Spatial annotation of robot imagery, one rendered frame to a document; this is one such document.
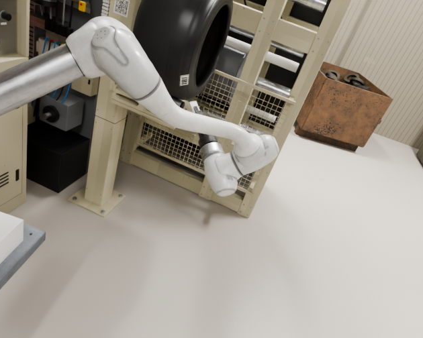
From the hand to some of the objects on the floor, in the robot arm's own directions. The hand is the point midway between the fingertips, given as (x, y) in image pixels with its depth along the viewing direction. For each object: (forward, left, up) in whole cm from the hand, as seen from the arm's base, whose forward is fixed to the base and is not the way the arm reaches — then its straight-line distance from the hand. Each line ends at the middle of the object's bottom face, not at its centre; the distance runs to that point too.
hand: (195, 108), depth 143 cm
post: (+37, +53, -98) cm, 117 cm away
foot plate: (+37, +53, -97) cm, 117 cm away
